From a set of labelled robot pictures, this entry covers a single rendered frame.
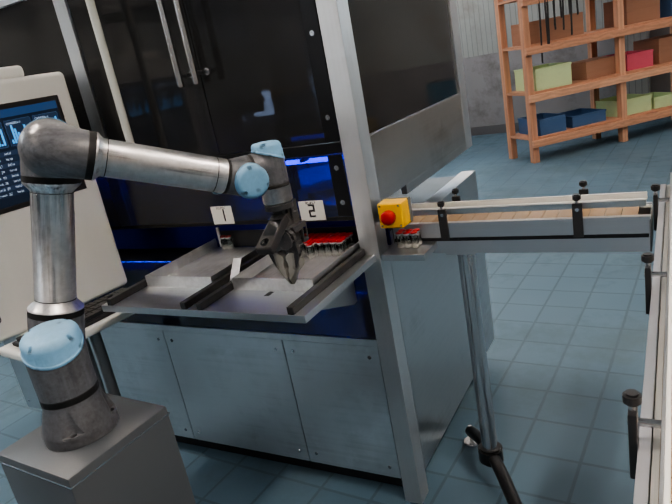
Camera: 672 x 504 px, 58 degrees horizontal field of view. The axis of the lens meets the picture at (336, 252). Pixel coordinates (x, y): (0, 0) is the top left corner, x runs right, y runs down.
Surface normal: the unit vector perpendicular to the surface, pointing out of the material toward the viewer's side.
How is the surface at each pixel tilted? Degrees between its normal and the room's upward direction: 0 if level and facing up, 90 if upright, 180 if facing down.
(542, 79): 90
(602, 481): 0
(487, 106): 90
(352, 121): 90
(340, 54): 90
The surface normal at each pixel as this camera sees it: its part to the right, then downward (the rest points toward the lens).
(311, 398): -0.46, 0.35
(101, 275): 0.80, 0.04
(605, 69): 0.29, 0.24
